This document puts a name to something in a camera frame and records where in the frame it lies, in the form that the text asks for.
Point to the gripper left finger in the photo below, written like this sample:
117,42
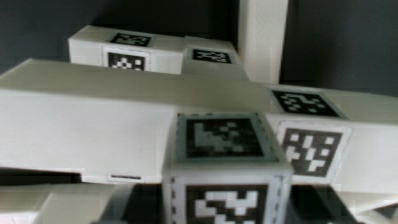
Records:
133,206

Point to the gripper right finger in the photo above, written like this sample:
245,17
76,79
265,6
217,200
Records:
316,207

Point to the white chair leg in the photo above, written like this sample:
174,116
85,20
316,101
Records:
64,204

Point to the white tagged cube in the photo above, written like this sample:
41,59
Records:
126,49
226,172

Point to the white chair back frame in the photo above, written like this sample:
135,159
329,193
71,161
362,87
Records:
87,117

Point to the white chair seat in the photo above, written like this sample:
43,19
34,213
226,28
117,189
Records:
336,125

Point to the white U-shaped fence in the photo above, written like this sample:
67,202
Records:
261,27

